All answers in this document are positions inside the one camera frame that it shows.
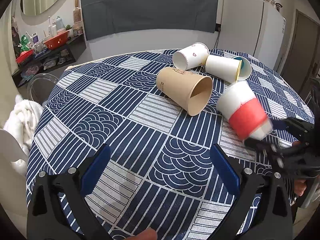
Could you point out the transparent acrylic chair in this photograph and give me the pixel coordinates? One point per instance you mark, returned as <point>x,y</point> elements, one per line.
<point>40,87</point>

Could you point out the brown kraft paper cup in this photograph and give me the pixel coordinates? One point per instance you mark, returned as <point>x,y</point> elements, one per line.
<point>189,90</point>

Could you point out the red plate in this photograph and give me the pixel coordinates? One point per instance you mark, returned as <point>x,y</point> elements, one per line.
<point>24,55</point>

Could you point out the blue white patterned tablecloth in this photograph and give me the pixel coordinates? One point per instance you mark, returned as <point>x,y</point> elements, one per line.
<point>160,174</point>

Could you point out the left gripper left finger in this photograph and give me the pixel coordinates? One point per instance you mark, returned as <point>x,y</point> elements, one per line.
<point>46,218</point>

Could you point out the black wall socket with cable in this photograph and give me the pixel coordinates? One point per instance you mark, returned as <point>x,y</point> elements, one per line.
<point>218,30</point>

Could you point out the person's right hand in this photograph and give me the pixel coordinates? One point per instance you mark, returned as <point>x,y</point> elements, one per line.
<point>299,186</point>

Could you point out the white chair back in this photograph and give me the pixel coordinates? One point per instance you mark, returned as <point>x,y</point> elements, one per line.
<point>13,198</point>

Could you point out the brown door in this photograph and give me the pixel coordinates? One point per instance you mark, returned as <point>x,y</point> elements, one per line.
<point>302,62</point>

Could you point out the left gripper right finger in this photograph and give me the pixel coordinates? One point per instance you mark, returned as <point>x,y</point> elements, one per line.
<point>272,219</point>

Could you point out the white cup with pink hearts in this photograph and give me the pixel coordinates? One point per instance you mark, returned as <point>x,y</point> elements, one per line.
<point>191,56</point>

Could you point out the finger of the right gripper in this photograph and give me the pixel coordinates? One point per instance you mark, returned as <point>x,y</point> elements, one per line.
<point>270,151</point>
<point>296,127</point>

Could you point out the person's left hand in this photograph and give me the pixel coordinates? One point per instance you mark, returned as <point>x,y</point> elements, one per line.
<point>147,234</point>

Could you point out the beige curtain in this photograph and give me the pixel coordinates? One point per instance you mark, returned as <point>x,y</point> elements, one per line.
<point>8,65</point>

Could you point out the white cup with yellow rim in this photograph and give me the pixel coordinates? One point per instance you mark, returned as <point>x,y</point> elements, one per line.
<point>224,68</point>

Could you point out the white refrigerator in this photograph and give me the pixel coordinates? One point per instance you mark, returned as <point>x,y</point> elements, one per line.
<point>254,27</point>

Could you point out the red colander bowl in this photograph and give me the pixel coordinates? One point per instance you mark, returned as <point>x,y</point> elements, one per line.
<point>57,41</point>

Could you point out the white fluffy blanket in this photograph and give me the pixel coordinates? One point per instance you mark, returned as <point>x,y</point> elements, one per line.
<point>18,133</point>

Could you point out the dark grey covered television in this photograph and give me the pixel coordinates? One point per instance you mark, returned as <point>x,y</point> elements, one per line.
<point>106,17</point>

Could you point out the black wall shelf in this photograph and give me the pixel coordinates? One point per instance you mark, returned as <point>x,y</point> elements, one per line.
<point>64,55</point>

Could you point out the red banded white paper cup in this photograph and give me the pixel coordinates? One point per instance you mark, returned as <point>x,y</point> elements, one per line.
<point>244,113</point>

